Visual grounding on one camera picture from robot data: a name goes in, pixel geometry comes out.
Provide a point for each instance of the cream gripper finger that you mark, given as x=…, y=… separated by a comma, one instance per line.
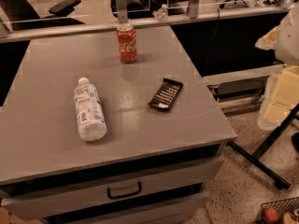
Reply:
x=280, y=97

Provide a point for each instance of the red coke can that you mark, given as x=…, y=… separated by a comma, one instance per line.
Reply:
x=127, y=42

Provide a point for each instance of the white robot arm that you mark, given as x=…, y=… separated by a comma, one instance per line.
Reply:
x=283, y=39

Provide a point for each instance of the small clear background bottle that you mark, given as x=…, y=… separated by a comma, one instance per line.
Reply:
x=161, y=14

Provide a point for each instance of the clear plastic water bottle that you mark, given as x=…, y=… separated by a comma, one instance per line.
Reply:
x=90, y=118

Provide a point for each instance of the black metal floor stand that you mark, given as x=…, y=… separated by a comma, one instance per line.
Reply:
x=254, y=158

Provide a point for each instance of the black snack bar wrapper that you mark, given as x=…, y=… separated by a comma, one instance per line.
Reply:
x=165, y=97

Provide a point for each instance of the red apple in basket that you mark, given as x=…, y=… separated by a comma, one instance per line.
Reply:
x=270, y=215

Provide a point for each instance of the grey drawer cabinet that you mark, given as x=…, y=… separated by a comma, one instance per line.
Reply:
x=48, y=172

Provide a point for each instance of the black office chair left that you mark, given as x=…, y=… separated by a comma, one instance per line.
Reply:
x=25, y=15

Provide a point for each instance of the wire basket with fruit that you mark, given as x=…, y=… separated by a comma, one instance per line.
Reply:
x=288, y=211

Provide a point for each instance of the black drawer handle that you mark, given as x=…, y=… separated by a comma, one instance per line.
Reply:
x=124, y=191

